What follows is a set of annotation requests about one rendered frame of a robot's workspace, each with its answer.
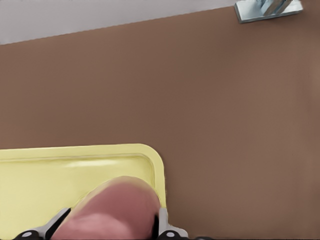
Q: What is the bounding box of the pale yellow tray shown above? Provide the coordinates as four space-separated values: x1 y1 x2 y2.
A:
0 143 168 240

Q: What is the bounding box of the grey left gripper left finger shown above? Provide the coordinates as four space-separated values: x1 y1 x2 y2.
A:
13 207 72 240

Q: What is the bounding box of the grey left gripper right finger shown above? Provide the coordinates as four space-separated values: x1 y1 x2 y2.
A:
150 206 189 240

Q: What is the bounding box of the silver frame post foot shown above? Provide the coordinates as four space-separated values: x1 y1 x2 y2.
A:
234 0 304 25

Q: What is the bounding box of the pink rounded fruit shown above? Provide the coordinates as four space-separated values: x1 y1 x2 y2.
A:
51 175 161 240

